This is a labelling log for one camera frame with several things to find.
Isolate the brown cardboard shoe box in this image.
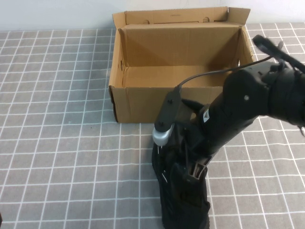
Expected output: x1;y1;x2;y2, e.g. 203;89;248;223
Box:
109;6;259;124

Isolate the grey white-checked tablecloth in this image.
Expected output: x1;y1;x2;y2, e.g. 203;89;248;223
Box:
0;22;305;229

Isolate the black right arm cable loop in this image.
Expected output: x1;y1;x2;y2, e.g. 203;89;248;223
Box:
252;34;305;72

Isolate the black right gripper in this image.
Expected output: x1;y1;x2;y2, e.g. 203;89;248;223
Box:
186;95;254;181

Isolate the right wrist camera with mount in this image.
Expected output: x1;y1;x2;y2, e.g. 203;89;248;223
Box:
152;87;183;146

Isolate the black knit sneaker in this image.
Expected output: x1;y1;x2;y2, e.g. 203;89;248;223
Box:
151;99;211;229

